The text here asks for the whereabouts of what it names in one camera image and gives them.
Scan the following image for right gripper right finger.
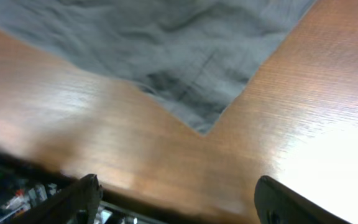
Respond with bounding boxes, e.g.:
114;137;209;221
254;175;349;224

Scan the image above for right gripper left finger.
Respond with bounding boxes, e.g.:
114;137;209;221
10;174;103;224

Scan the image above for grey cargo shorts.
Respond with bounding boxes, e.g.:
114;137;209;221
0;0;314;134

